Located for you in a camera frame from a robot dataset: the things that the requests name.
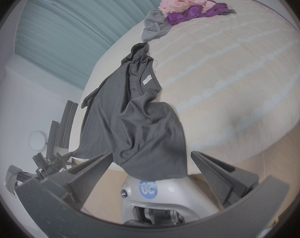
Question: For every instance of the black chest of drawers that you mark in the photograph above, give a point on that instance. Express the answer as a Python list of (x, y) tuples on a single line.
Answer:
[(66, 123)]

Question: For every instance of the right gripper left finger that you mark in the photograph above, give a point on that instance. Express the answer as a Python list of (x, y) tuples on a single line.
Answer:
[(85, 177)]

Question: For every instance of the grey garment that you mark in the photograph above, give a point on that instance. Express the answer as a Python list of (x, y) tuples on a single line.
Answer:
[(154, 28)]

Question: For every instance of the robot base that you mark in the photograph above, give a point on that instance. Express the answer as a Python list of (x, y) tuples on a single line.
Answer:
[(164, 194)]

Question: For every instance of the bed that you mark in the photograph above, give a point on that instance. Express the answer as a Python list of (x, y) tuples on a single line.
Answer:
[(226, 71)]

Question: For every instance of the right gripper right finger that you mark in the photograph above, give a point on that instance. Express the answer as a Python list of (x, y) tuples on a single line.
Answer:
[(221, 177)]

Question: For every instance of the pink garment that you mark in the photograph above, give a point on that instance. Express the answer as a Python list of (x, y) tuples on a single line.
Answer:
[(179, 4)]

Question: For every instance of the purple garment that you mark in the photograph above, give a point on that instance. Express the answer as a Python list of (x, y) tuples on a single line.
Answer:
[(189, 15)]

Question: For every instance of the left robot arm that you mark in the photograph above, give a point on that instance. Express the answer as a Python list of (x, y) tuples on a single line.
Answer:
[(48, 168)]

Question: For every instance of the black T-shirt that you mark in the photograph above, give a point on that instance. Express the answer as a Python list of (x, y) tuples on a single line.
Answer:
[(140, 132)]

